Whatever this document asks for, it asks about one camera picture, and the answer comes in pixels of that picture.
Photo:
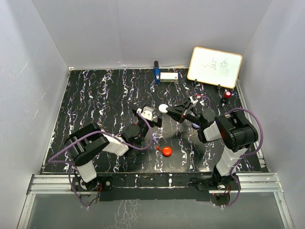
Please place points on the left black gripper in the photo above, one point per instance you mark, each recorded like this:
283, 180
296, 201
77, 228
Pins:
157, 123

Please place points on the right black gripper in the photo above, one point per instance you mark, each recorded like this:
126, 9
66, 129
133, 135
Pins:
179, 112

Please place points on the white earbud charging case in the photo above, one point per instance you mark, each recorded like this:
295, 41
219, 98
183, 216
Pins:
163, 108

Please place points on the red earbud charging case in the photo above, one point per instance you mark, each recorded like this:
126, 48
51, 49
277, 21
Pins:
167, 151

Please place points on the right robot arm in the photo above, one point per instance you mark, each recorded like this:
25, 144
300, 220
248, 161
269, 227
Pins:
235, 130

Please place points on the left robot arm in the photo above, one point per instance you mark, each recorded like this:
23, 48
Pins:
85, 144

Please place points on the white green carton box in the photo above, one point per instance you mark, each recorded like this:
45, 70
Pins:
169, 77

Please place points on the blue black marker device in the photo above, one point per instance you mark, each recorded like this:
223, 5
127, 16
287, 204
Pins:
156, 71

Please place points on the red emergency stop button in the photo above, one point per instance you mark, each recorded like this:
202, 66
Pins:
225, 98

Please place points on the yellow framed whiteboard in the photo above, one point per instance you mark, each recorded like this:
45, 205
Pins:
214, 67

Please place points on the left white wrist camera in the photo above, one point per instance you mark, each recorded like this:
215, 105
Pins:
147, 113

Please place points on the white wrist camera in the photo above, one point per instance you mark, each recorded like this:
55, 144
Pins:
194, 99
147, 113

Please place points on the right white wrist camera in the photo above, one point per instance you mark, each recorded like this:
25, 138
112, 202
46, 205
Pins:
194, 99

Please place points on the black front base frame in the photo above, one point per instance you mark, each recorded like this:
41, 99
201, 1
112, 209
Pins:
161, 186

